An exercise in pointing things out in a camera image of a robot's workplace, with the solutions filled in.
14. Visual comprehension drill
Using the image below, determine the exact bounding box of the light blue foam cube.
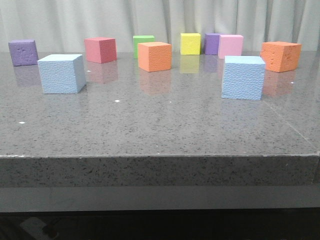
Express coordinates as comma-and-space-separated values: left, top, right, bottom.
221, 55, 266, 100
37, 54, 86, 94

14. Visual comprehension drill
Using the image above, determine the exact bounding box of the orange foam cube centre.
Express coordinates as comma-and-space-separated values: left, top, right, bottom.
137, 41, 172, 72

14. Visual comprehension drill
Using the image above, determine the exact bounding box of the orange foam cube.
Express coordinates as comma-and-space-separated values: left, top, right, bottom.
260, 41, 302, 73
137, 41, 172, 72

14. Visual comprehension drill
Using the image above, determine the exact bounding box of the yellow foam cube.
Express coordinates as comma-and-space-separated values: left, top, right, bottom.
180, 33, 201, 55

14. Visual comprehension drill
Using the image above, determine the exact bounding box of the green foam cube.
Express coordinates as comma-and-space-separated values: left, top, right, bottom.
132, 35, 155, 59

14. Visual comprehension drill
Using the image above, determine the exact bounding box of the red foam cube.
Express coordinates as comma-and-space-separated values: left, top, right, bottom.
84, 37, 117, 64

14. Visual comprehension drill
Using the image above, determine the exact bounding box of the purple foam cube back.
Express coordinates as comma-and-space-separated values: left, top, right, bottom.
203, 33, 221, 55

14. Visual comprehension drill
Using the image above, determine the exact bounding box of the purple foam cube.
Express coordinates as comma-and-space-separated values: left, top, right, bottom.
8, 39, 39, 67
203, 33, 221, 55

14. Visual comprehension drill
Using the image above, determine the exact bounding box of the pink foam cube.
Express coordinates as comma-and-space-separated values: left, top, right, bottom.
218, 34, 244, 59

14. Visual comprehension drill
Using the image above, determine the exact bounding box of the orange foam cube right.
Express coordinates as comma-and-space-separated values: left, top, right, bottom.
260, 41, 302, 73

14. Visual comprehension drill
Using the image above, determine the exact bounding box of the grey curtain backdrop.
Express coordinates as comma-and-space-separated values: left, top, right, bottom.
0, 0, 320, 52

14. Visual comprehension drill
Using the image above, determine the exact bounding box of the purple foam cube left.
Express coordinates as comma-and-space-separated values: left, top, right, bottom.
8, 39, 39, 67

